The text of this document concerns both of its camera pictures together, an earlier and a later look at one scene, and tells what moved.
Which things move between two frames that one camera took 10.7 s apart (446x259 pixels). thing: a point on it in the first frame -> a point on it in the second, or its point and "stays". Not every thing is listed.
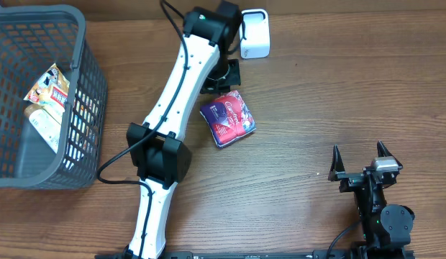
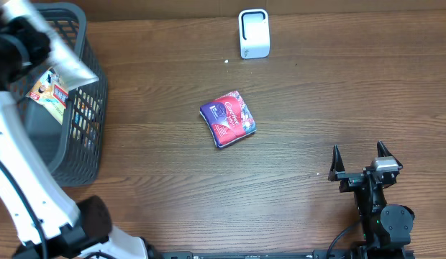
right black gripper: (349, 180) stays
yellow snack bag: (52, 88) stays
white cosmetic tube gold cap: (47, 119) -> (71, 70)
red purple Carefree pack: (228, 118) stays
